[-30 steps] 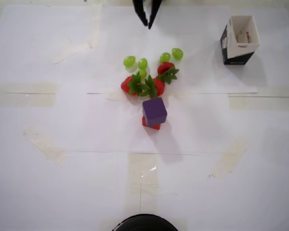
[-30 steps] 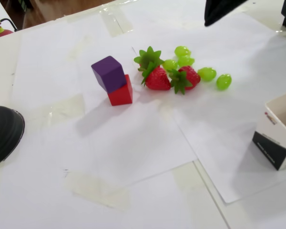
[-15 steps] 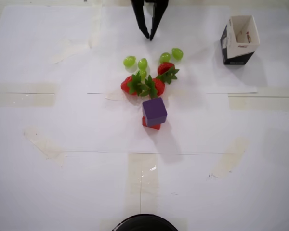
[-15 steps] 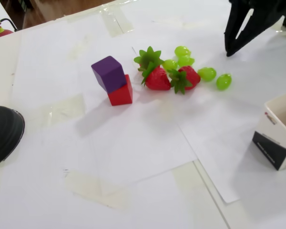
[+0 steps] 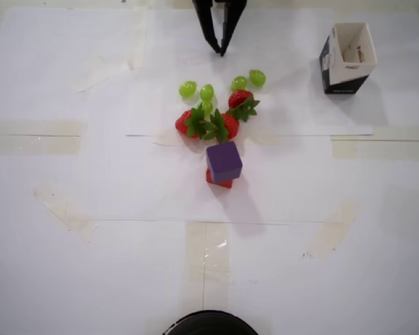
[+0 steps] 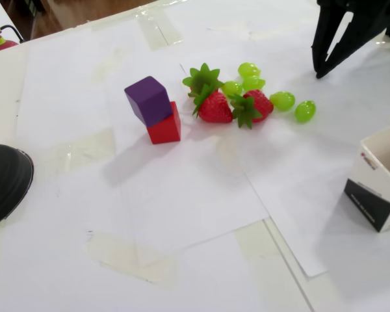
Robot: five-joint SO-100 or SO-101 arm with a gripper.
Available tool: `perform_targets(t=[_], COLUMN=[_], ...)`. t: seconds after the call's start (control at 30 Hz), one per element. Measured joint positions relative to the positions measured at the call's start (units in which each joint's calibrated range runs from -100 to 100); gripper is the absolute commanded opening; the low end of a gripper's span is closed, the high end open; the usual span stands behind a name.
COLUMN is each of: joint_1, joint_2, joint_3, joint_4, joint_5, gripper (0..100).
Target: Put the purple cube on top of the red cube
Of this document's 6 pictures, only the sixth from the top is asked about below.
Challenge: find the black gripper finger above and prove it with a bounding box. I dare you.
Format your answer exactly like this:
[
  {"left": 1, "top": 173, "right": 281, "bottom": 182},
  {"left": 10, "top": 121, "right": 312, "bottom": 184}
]
[
  {"left": 311, "top": 6, "right": 345, "bottom": 77},
  {"left": 318, "top": 14, "right": 387, "bottom": 79}
]

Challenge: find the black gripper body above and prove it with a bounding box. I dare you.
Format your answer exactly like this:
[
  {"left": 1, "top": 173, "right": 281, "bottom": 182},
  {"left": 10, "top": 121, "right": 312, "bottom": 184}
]
[{"left": 317, "top": 0, "right": 390, "bottom": 29}]

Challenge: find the purple cube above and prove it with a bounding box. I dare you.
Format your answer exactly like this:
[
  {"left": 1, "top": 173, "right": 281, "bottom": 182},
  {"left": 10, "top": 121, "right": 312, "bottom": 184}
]
[{"left": 123, "top": 75, "right": 174, "bottom": 127}]

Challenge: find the red cube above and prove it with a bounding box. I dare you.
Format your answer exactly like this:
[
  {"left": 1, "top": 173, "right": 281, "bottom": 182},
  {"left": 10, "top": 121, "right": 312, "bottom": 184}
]
[{"left": 146, "top": 101, "right": 182, "bottom": 145}]

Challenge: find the green plastic grape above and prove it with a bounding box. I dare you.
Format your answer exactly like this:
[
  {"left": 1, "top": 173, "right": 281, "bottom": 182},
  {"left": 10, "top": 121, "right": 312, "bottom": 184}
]
[
  {"left": 268, "top": 91, "right": 296, "bottom": 112},
  {"left": 294, "top": 100, "right": 317, "bottom": 124},
  {"left": 242, "top": 75, "right": 267, "bottom": 92},
  {"left": 220, "top": 81, "right": 244, "bottom": 97},
  {"left": 237, "top": 62, "right": 261, "bottom": 78}
]

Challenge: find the plastic strawberry with green leaves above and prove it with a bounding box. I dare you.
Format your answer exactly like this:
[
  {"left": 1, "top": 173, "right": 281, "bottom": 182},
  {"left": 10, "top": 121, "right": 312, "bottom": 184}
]
[
  {"left": 181, "top": 62, "right": 224, "bottom": 98},
  {"left": 229, "top": 89, "right": 274, "bottom": 130},
  {"left": 187, "top": 83, "right": 234, "bottom": 124}
]

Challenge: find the open white black cardboard box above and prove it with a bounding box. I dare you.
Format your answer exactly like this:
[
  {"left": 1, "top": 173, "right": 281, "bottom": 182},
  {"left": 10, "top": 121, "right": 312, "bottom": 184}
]
[{"left": 342, "top": 122, "right": 390, "bottom": 233}]

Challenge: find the red fire extinguisher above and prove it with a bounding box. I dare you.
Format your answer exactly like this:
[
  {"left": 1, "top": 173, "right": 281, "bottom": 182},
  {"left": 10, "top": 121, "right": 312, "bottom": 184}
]
[{"left": 0, "top": 21, "right": 26, "bottom": 54}]

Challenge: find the black round domed object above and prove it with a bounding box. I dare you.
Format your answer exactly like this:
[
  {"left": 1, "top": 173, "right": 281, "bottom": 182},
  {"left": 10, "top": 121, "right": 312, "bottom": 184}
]
[{"left": 0, "top": 144, "right": 35, "bottom": 231}]

